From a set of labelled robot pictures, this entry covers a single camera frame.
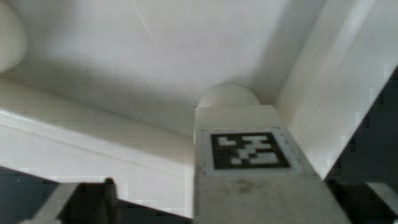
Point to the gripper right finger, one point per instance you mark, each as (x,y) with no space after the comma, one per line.
(368,201)

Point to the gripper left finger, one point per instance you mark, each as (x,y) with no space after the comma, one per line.
(80,204)

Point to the white table leg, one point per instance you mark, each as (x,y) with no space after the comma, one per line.
(256,184)

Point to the white square tabletop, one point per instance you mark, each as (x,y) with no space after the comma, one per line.
(109,62)

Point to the white U-shaped obstacle fence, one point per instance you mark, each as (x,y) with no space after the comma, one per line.
(345,65)

